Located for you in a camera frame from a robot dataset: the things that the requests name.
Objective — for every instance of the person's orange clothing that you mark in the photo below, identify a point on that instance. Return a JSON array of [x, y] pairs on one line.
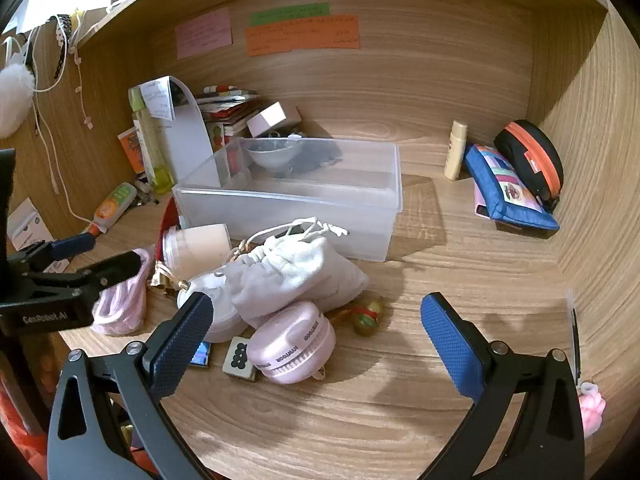
[[20, 425]]

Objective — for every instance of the beige printed eraser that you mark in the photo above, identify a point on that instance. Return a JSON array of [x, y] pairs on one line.
[[239, 357]]

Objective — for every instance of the white paper bag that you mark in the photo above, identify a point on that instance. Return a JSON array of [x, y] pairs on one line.
[[192, 140]]

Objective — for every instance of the gold bell ornament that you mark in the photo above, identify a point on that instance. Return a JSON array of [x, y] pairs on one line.
[[367, 317]]

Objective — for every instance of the pale yellow tube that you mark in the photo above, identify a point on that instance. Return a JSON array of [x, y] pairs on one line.
[[456, 152]]

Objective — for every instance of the white and pink small box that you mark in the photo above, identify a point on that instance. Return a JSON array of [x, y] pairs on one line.
[[272, 117]]

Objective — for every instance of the blue patchwork pencil pouch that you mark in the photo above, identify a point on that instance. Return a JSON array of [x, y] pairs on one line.
[[500, 175]]

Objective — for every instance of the stack of books and papers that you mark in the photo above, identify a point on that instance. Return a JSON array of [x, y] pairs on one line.
[[227, 110]]

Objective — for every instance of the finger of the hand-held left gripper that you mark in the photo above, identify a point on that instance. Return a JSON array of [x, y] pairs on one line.
[[70, 246], [115, 266]]

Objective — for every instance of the green paper note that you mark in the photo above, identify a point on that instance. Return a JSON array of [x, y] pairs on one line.
[[290, 13]]

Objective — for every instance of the orange packet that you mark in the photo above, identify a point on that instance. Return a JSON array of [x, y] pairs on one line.
[[131, 152]]

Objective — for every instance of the white paper receipt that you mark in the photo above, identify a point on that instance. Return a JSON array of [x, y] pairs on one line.
[[157, 100]]

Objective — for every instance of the pink round case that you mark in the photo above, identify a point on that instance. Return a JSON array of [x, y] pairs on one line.
[[290, 345]]

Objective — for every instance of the orange and green tube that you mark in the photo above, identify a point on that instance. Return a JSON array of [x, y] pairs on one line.
[[112, 205]]

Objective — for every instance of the yellow liquid bottle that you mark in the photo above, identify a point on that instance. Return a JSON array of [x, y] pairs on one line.
[[150, 160]]

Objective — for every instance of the red and white marker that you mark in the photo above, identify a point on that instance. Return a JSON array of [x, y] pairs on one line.
[[219, 88]]

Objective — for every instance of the pink flat case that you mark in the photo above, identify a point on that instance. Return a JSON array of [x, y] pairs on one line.
[[481, 200]]

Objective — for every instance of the clear jar with beige contents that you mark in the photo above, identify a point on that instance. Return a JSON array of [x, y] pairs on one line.
[[200, 250]]

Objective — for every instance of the clear plastic storage box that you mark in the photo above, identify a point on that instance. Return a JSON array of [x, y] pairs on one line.
[[300, 210]]

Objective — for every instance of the pink paper note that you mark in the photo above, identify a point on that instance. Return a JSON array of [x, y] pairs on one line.
[[202, 34]]

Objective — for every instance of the pink and white plush toy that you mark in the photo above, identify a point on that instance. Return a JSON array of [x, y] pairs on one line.
[[592, 410]]

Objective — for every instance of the red pouch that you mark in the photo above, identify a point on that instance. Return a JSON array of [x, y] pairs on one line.
[[170, 220]]

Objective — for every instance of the orange paper note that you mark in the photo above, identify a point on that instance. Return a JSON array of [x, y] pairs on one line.
[[310, 35]]

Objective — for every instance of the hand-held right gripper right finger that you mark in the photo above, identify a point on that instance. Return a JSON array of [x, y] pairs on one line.
[[450, 345]]

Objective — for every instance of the blue glossy card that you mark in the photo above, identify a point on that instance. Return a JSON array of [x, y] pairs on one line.
[[202, 355]]

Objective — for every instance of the white fluffy pompom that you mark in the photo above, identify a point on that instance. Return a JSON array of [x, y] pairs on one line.
[[12, 100]]

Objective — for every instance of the white round container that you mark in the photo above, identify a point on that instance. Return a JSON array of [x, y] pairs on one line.
[[225, 315]]

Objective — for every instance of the wooden desktop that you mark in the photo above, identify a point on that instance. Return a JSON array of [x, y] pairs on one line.
[[325, 410]]

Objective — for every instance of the black thin panel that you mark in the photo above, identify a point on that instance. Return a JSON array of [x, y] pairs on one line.
[[576, 340]]

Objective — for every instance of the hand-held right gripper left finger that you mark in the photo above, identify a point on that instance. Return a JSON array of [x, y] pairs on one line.
[[185, 342]]

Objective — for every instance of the black case with orange zip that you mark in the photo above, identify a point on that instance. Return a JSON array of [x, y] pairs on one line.
[[545, 155]]

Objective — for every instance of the white printed card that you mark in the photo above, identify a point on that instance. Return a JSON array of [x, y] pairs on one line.
[[30, 225]]

